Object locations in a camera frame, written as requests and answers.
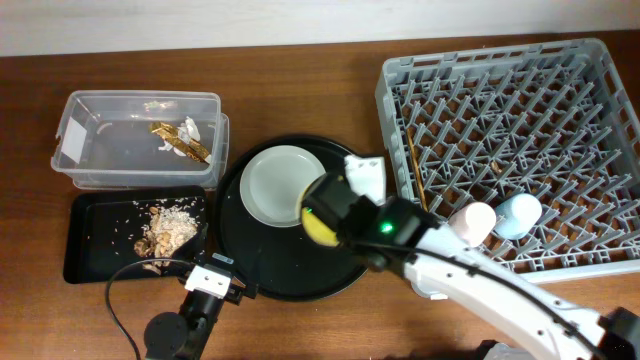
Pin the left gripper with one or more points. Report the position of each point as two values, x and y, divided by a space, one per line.
235 292

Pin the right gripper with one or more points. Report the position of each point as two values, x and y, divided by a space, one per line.
340 242

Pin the yellow bowl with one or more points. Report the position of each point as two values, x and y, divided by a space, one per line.
315 229

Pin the food scraps pile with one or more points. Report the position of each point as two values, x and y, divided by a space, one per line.
155 229

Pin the grey plate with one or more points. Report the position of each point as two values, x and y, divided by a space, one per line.
273 180

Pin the wooden chopstick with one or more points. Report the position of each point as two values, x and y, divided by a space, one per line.
416 168

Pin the brown snack wrapper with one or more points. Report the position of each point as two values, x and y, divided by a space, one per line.
182 141

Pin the pink plastic cup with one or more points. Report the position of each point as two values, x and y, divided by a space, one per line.
473 223

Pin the white napkin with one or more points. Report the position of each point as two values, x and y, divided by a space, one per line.
187 130

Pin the blue plastic cup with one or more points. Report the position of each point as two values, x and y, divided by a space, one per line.
518 215

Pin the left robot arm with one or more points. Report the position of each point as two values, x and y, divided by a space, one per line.
183 334

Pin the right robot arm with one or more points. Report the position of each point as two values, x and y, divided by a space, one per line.
401 237

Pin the grey dishwasher rack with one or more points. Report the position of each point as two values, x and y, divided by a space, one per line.
549 119

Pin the round black tray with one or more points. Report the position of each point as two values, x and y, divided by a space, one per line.
282 262

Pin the black rectangular tray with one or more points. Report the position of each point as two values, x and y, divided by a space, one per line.
88 257

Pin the clear plastic bin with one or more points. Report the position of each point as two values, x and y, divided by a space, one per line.
105 141

